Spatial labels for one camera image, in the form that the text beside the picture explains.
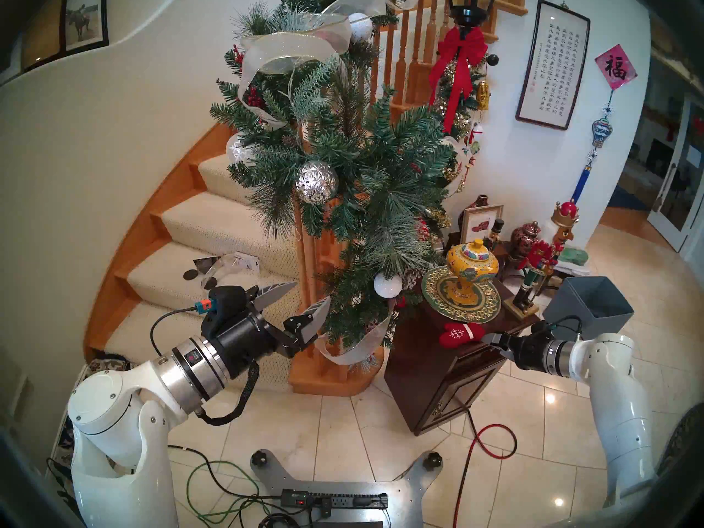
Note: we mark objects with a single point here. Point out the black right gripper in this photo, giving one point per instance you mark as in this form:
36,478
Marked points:
529,355

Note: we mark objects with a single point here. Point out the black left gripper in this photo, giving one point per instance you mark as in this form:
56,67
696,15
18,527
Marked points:
247,340

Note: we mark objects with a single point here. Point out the red mitten ornament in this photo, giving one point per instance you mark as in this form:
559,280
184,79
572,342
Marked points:
459,334

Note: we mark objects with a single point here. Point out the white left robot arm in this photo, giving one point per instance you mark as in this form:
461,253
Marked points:
110,400

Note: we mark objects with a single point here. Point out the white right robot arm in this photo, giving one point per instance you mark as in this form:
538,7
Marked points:
621,411

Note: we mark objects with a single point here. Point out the white ball ornament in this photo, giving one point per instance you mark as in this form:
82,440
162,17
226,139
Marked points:
388,286
360,29

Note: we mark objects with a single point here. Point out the silver faceted ball ornament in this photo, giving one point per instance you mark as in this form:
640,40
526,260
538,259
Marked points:
316,183

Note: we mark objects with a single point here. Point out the red ribbed ball ornament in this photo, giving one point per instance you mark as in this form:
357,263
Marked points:
423,230

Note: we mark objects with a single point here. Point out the shiny silver ball ornament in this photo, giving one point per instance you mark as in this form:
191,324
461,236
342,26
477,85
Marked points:
236,150

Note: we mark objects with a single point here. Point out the small snowman ornament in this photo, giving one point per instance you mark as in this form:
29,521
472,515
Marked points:
474,132

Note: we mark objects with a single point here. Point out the gold bell ornament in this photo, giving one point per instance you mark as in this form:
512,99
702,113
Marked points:
483,95

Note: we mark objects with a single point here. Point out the clear plastic packaging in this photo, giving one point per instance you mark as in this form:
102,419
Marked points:
236,262

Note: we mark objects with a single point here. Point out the dark wood cabinet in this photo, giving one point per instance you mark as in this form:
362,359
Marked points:
434,378

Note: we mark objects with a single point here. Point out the grey plastic bin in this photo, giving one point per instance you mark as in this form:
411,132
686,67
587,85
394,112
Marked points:
572,301

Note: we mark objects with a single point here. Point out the green gold round plate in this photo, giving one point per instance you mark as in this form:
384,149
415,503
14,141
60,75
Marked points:
437,298

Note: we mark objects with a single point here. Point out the yellow lidded ceramic jar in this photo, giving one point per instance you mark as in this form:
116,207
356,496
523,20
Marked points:
470,265

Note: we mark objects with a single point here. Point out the large red nutcracker figure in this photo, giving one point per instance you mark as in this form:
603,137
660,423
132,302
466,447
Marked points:
542,257

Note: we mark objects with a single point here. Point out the dark red cloisonne jar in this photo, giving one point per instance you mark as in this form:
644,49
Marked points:
525,238

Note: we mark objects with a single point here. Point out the carpeted wooden staircase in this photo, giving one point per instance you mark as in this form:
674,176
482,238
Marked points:
220,224

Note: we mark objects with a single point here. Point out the small black-hat nutcracker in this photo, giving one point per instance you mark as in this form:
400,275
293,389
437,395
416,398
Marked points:
495,232

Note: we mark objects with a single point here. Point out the green stone carving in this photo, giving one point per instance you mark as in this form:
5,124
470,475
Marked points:
575,256

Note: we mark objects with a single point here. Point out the frosted pinecone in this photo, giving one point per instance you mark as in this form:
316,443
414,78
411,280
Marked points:
412,279

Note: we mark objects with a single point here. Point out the black knob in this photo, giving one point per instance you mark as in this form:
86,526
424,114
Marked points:
260,458
433,461

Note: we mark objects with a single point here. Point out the dark brown vase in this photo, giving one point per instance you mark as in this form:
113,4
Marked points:
481,201

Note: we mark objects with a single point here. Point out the black power strip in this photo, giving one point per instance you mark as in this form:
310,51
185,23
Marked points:
341,500

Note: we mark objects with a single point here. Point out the white glass door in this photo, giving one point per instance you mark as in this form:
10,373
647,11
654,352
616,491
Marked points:
666,228

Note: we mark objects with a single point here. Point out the red berry sprig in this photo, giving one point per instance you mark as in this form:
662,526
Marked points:
253,98

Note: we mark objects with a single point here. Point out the gold tinsel garland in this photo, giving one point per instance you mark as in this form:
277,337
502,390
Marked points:
459,122

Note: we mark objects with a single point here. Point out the blue tassel knot charm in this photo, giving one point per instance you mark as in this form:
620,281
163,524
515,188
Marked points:
602,131

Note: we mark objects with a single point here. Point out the wooden balustrade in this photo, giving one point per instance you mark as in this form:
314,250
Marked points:
418,84

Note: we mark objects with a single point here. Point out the framed calligraphy scroll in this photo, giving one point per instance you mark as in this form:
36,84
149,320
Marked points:
553,65

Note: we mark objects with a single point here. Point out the red diamond fu hanging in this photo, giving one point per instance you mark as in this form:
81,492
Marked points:
616,66

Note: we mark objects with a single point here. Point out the red bow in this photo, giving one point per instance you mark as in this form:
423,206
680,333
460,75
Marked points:
459,48

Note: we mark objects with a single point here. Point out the black lantern lamp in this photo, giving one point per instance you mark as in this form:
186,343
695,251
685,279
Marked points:
470,4

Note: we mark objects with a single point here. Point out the framed horse photo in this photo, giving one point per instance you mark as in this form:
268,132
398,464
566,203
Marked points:
82,21

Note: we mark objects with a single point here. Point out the brown framed picture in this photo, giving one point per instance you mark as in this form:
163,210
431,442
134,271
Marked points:
44,32

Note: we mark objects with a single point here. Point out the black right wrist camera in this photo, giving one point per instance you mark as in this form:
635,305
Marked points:
542,329

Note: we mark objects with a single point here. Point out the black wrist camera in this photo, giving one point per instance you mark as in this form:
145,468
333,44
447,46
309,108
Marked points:
225,304
542,329

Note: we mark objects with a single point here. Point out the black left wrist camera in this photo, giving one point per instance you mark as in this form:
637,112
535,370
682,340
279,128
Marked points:
225,304

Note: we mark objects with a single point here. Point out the small white picture frame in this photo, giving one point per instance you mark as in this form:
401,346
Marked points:
477,225

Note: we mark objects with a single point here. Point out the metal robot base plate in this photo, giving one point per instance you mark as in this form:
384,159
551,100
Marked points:
407,499

